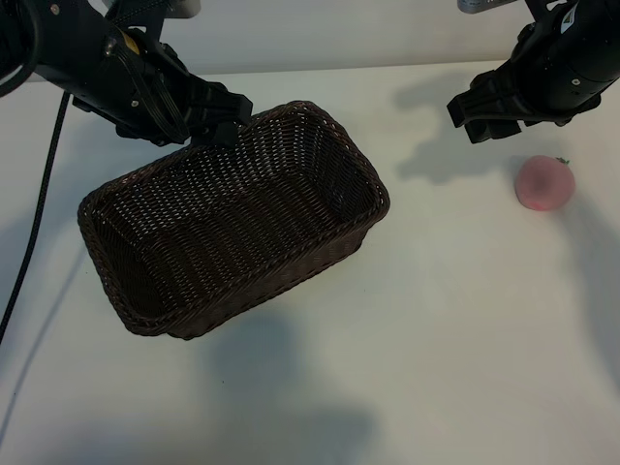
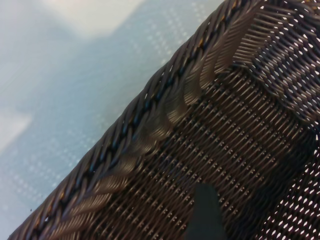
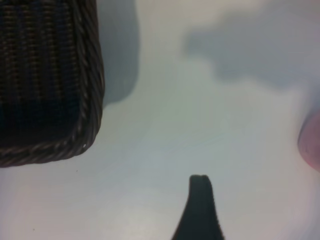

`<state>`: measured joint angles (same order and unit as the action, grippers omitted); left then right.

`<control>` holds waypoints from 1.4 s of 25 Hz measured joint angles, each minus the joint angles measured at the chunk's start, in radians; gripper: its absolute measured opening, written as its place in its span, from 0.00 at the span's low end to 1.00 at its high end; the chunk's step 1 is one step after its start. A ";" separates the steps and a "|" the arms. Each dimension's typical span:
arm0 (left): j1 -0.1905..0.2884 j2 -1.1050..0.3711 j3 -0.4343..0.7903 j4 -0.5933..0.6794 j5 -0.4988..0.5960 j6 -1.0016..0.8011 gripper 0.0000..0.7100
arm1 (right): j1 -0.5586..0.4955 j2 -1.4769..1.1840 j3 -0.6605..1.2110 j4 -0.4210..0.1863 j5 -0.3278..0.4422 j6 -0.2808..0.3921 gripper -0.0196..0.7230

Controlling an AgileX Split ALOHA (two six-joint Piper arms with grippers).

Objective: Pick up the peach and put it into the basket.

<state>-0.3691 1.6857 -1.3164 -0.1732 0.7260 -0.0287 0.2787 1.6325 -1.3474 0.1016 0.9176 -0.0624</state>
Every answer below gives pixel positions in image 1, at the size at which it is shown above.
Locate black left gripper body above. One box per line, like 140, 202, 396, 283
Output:
96, 28, 253, 132

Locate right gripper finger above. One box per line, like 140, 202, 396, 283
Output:
487, 117, 523, 140
463, 119, 491, 144

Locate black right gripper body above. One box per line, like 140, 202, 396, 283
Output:
446, 52, 539, 129

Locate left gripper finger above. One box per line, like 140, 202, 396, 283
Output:
212, 119, 240, 149
186, 126, 215, 147

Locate pink peach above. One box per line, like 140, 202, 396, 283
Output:
513, 154, 576, 212

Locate dark brown wicker basket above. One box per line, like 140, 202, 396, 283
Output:
77, 100, 391, 340

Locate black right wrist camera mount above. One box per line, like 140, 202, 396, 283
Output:
521, 96, 605, 130

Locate grey metal mount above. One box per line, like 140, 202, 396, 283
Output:
457, 0, 532, 15
162, 0, 202, 20

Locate black braided cable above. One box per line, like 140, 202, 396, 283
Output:
0, 89, 73, 346

